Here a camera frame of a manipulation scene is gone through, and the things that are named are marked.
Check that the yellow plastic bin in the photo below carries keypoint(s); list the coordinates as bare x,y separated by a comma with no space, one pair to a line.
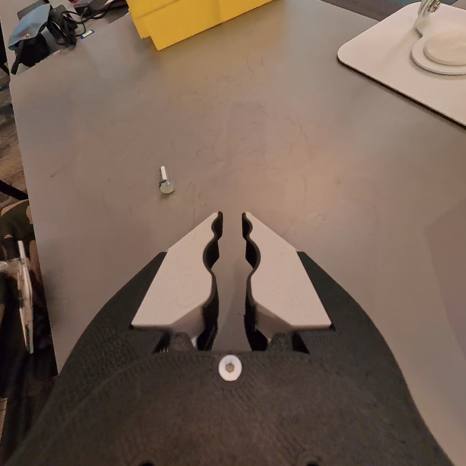
189,22

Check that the black tripod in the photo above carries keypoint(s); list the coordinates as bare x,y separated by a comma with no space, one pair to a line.
12,190

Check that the camouflage pants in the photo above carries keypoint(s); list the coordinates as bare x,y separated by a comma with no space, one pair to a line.
14,218

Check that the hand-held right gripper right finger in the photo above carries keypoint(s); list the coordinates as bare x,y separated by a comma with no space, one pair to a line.
287,291

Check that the metal badge clip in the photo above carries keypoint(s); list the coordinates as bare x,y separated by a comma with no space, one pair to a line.
11,267

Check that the silver hex bolt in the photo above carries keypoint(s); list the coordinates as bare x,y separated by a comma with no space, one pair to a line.
165,185

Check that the white book stand wooden board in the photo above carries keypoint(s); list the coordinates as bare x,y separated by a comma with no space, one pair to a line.
393,54

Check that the person's black top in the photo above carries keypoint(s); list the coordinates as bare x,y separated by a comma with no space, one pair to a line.
22,382

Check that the blue memory card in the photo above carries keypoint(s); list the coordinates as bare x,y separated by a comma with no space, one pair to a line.
87,34

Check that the blue grey pouch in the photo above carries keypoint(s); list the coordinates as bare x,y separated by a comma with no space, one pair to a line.
29,25

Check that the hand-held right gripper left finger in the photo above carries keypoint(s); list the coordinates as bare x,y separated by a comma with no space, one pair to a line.
178,291

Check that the black power adapter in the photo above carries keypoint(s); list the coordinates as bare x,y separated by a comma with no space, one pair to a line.
91,4

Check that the white badge card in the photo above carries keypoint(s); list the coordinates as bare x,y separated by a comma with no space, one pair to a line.
26,291

